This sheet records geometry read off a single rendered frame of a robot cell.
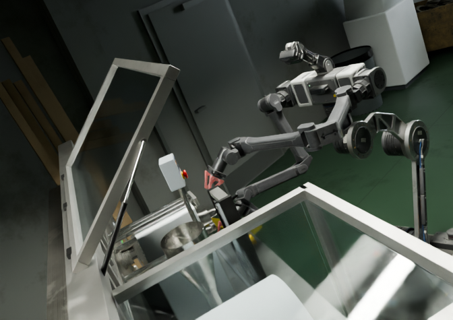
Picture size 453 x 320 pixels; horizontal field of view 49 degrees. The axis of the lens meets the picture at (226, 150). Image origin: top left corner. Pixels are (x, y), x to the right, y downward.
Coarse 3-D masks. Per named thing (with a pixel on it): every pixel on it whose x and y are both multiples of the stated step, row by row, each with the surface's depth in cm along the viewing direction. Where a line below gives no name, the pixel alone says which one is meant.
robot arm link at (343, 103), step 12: (336, 96) 225; (348, 96) 219; (336, 108) 211; (348, 108) 215; (336, 120) 199; (312, 132) 195; (324, 132) 195; (336, 132) 195; (312, 144) 197; (324, 144) 197
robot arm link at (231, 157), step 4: (232, 140) 222; (236, 140) 220; (232, 148) 220; (224, 152) 215; (228, 152) 213; (232, 152) 212; (236, 152) 213; (224, 156) 213; (228, 156) 212; (232, 156) 213; (236, 156) 213; (240, 156) 214; (224, 160) 214; (228, 160) 212; (232, 160) 213; (236, 160) 214; (232, 164) 213
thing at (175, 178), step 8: (160, 160) 158; (168, 160) 155; (176, 160) 161; (160, 168) 155; (168, 168) 155; (176, 168) 155; (168, 176) 156; (176, 176) 156; (184, 176) 160; (168, 184) 157; (176, 184) 157; (184, 184) 157
